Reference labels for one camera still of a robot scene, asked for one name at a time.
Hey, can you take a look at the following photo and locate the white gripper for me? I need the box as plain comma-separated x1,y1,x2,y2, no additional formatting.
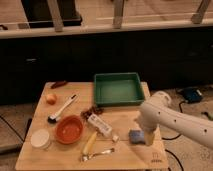
135,114,157,146

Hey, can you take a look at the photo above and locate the blue sponge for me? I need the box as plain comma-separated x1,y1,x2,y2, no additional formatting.
129,130,145,144

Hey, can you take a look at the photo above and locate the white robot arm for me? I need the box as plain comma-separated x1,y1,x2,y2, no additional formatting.
136,91,213,149

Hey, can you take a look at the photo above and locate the green plastic tray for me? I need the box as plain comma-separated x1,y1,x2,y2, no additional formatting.
93,72,145,107

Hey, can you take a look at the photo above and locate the white tube bottle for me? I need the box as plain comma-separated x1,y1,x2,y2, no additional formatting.
87,114,119,142

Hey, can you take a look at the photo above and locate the blue power adapter box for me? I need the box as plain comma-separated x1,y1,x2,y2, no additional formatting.
182,88,203,103

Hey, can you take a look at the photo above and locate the brown dried fruit cluster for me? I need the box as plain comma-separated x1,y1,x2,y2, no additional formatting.
81,106,103,119

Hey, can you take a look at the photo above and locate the silver metal spoon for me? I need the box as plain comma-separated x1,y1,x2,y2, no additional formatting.
81,148,115,162

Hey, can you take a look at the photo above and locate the orange bowl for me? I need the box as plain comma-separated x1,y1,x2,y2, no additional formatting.
55,115,84,144

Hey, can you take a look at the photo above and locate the small orange fruit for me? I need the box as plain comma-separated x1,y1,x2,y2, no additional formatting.
46,93,57,105

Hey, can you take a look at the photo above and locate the white round container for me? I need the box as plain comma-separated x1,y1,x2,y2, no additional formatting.
30,129,51,149

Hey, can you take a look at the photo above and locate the black power cable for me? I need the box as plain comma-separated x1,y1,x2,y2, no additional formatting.
161,99,188,171

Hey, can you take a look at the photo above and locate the yellow handled utensil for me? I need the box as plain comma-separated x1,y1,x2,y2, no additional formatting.
82,131,97,155

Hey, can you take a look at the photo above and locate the white handled dish brush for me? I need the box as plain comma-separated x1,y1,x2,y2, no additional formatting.
47,95,77,124

